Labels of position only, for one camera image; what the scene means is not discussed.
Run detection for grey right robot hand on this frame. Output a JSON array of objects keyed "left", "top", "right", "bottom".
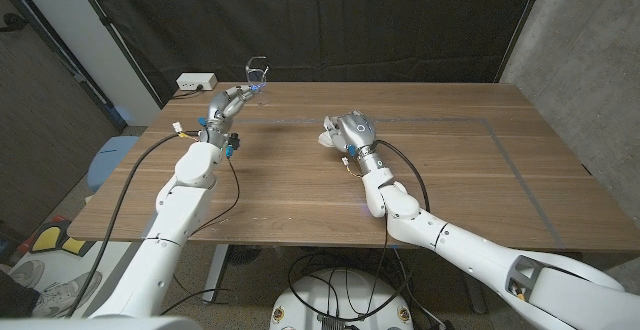
[{"left": 323, "top": 109, "right": 390, "bottom": 177}]

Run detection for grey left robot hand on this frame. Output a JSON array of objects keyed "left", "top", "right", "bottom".
[{"left": 199, "top": 83, "right": 262, "bottom": 149}]

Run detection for white tissue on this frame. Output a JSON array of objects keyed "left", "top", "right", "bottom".
[{"left": 317, "top": 117, "right": 342, "bottom": 149}]

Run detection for clear frame glasses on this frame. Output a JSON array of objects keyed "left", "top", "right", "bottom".
[{"left": 244, "top": 55, "right": 272, "bottom": 106}]

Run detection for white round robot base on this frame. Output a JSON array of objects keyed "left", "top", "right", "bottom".
[{"left": 269, "top": 268, "right": 415, "bottom": 330}]

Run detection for white power strip box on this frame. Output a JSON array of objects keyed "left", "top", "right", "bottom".
[{"left": 176, "top": 72, "right": 219, "bottom": 92}]

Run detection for black backdrop curtain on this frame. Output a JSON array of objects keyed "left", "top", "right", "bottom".
[{"left": 69, "top": 0, "right": 547, "bottom": 105}]

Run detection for blue stool seat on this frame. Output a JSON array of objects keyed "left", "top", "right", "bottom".
[{"left": 87, "top": 135, "right": 141, "bottom": 194}]

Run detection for black round fan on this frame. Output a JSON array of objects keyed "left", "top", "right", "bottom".
[{"left": 227, "top": 244, "right": 262, "bottom": 266}]

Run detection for light grey table leg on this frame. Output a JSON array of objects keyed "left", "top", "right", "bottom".
[{"left": 201, "top": 243, "right": 230, "bottom": 305}]

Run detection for dark grey table leg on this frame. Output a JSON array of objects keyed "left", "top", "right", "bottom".
[{"left": 457, "top": 269, "right": 489, "bottom": 315}]

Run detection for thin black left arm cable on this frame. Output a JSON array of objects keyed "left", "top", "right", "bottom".
[{"left": 159, "top": 157, "right": 242, "bottom": 317}]

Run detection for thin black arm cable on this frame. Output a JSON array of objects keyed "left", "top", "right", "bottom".
[
  {"left": 159, "top": 157, "right": 242, "bottom": 317},
  {"left": 363, "top": 214, "right": 392, "bottom": 317}
]

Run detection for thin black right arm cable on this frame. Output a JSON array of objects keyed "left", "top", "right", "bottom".
[{"left": 363, "top": 214, "right": 392, "bottom": 317}]

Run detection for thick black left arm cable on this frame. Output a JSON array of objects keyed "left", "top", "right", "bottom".
[{"left": 64, "top": 130, "right": 204, "bottom": 319}]

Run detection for black wall rail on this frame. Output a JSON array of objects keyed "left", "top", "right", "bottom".
[{"left": 0, "top": 0, "right": 127, "bottom": 132}]

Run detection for black wall hook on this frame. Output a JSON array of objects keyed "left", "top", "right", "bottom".
[{"left": 0, "top": 13, "right": 29, "bottom": 34}]

